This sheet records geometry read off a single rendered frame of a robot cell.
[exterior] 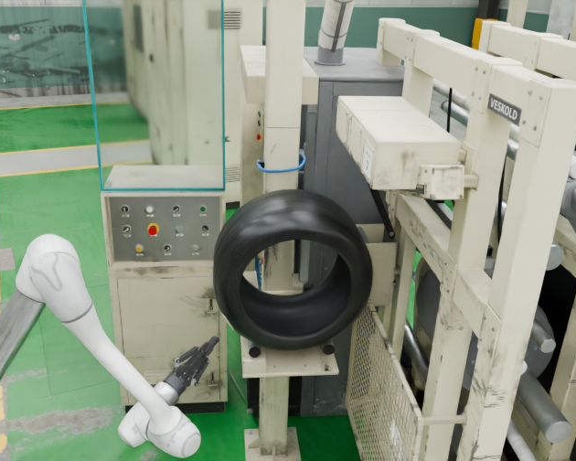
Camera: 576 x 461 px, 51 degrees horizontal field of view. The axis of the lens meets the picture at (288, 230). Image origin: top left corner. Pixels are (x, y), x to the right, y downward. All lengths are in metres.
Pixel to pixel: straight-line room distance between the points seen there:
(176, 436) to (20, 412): 1.84
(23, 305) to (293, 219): 0.87
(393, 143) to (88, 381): 2.52
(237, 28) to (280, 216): 3.58
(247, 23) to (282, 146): 3.24
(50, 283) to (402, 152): 1.02
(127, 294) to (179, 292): 0.25
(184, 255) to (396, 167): 1.43
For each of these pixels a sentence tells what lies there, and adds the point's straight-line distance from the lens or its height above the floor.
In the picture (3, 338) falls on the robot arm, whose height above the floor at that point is 1.21.
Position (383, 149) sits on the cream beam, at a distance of 1.74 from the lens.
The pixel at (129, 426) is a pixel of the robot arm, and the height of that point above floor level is 0.91.
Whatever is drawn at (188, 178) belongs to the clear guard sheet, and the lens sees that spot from 2.74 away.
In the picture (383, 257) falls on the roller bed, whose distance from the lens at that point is 2.51.
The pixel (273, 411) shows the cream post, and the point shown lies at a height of 0.30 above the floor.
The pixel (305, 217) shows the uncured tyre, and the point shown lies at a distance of 2.03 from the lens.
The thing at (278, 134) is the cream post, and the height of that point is 1.63.
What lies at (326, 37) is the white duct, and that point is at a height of 1.93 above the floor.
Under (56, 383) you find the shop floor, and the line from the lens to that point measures 3.76.
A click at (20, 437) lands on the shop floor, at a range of 3.47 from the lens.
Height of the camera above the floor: 2.24
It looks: 24 degrees down
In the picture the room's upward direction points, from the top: 2 degrees clockwise
